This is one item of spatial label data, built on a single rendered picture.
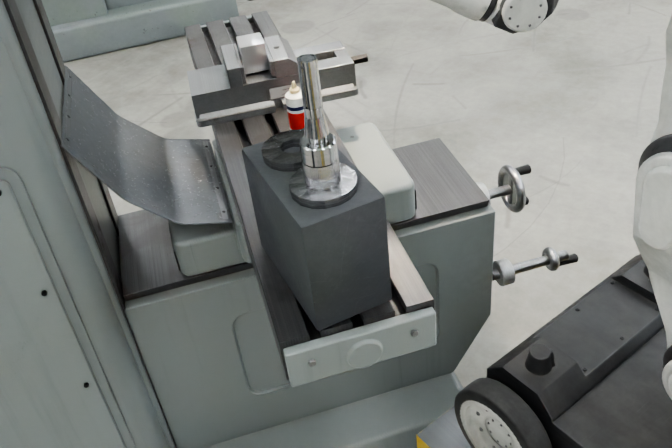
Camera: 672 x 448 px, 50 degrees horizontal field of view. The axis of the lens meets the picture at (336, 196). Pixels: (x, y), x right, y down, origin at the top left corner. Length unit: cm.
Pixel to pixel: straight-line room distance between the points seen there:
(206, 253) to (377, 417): 63
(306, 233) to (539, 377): 60
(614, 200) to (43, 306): 203
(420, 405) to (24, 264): 97
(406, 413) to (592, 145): 162
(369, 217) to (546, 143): 217
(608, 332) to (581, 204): 132
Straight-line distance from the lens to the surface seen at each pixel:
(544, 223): 262
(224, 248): 141
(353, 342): 102
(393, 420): 178
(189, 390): 165
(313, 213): 90
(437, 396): 182
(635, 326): 148
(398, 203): 145
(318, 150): 88
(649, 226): 113
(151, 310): 147
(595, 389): 139
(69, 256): 132
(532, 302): 233
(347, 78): 153
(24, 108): 119
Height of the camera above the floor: 164
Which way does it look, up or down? 36 degrees down
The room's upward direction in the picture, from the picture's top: 7 degrees counter-clockwise
